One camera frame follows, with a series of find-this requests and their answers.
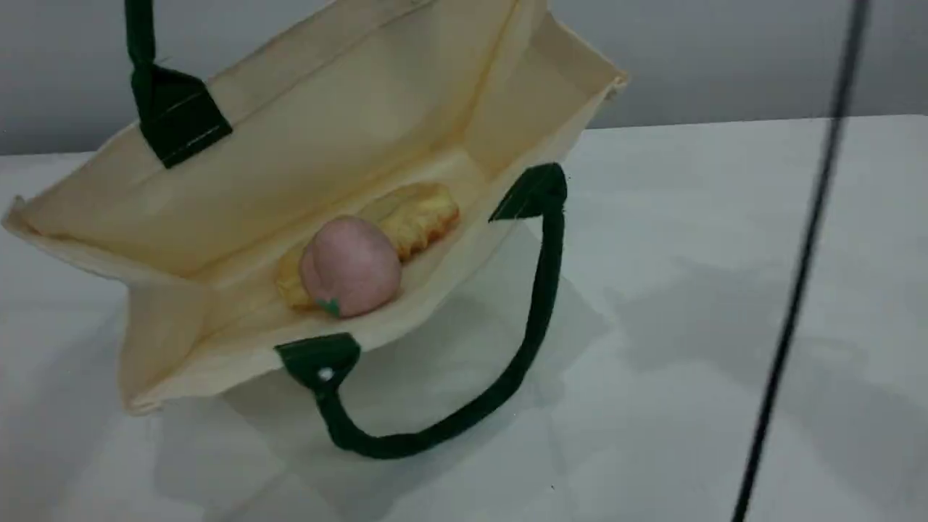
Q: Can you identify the cream canvas bag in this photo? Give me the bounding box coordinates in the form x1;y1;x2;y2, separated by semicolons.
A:
0;0;630;460

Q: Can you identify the pink peach with green leaf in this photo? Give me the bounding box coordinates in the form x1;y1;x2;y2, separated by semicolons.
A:
299;216;403;320

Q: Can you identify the thin black hanging cable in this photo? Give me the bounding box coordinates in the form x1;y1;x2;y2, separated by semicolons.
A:
731;0;871;522

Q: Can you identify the long ridged golden bread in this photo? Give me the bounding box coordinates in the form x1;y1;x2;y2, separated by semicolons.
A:
275;181;461;312

